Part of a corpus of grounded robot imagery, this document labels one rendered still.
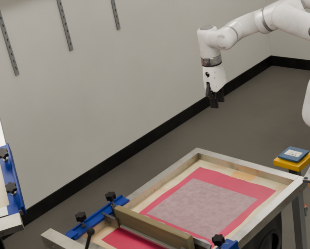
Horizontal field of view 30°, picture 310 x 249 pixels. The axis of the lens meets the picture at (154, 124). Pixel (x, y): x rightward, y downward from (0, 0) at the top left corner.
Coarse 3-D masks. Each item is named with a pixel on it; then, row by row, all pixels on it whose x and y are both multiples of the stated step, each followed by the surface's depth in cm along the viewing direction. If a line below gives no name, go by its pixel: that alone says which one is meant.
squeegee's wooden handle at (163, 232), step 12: (120, 216) 223; (132, 216) 217; (144, 216) 215; (132, 228) 220; (144, 228) 214; (156, 228) 208; (168, 228) 205; (168, 240) 206; (180, 240) 201; (192, 240) 200
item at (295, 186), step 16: (192, 160) 264; (208, 160) 263; (224, 160) 255; (240, 160) 252; (160, 176) 252; (272, 176) 239; (288, 176) 234; (144, 192) 244; (288, 192) 224; (128, 208) 239; (272, 208) 217; (256, 224) 210; (80, 240) 220; (240, 240) 204
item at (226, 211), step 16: (224, 192) 238; (240, 192) 236; (256, 192) 234; (272, 192) 232; (208, 208) 230; (224, 208) 228; (240, 208) 226; (192, 224) 223; (208, 224) 221; (224, 224) 219; (208, 240) 212
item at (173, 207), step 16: (192, 176) 254; (208, 176) 252; (224, 176) 249; (176, 192) 245; (192, 192) 243; (208, 192) 241; (144, 208) 238; (160, 208) 236; (176, 208) 234; (192, 208) 232; (176, 224) 224; (112, 240) 223; (128, 240) 221; (144, 240) 219
